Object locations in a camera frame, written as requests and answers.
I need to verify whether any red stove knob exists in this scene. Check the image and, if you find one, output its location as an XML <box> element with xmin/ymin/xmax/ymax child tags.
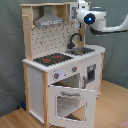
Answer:
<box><xmin>54</xmin><ymin>73</ymin><xmax>60</xmax><ymax>79</ymax></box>
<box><xmin>71</xmin><ymin>65</ymin><xmax>78</xmax><ymax>73</ymax></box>

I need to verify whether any wooden toy kitchen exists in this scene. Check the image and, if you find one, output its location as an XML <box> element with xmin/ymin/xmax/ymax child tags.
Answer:
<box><xmin>22</xmin><ymin>2</ymin><xmax>105</xmax><ymax>128</ymax></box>

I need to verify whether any grey toy ice dispenser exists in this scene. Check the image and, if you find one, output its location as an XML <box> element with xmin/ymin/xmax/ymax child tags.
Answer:
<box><xmin>87</xmin><ymin>64</ymin><xmax>96</xmax><ymax>82</ymax></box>

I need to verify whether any white oven door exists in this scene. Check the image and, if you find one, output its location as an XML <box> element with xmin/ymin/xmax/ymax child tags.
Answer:
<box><xmin>49</xmin><ymin>85</ymin><xmax>96</xmax><ymax>128</ymax></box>

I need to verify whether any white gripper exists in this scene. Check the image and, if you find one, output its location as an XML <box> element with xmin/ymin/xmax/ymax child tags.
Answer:
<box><xmin>70</xmin><ymin>0</ymin><xmax>89</xmax><ymax>21</ymax></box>

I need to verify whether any black toy faucet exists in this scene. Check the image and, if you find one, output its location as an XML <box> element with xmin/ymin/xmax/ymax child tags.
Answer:
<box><xmin>67</xmin><ymin>33</ymin><xmax>82</xmax><ymax>49</ymax></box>

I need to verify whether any black toy stovetop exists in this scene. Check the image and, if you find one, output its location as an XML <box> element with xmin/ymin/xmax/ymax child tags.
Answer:
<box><xmin>34</xmin><ymin>53</ymin><xmax>71</xmax><ymax>66</ymax></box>

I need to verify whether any white cupboard door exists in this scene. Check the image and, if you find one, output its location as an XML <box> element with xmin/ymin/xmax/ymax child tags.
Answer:
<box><xmin>81</xmin><ymin>55</ymin><xmax>102</xmax><ymax>94</ymax></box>

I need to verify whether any red right stove knob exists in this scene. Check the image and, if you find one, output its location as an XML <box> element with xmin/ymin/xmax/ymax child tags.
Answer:
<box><xmin>71</xmin><ymin>65</ymin><xmax>78</xmax><ymax>73</ymax></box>

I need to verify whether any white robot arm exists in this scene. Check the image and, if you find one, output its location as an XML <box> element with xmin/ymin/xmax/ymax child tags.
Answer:
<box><xmin>76</xmin><ymin>0</ymin><xmax>128</xmax><ymax>35</ymax></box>

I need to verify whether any grey toy sink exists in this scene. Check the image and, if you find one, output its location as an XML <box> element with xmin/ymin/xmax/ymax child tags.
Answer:
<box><xmin>65</xmin><ymin>47</ymin><xmax>95</xmax><ymax>56</ymax></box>

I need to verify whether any grey range hood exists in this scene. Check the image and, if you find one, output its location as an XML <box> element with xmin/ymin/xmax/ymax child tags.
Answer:
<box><xmin>35</xmin><ymin>6</ymin><xmax>64</xmax><ymax>27</ymax></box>

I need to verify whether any red left stove knob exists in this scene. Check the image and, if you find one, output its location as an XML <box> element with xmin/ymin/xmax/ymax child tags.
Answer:
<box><xmin>54</xmin><ymin>73</ymin><xmax>60</xmax><ymax>79</ymax></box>

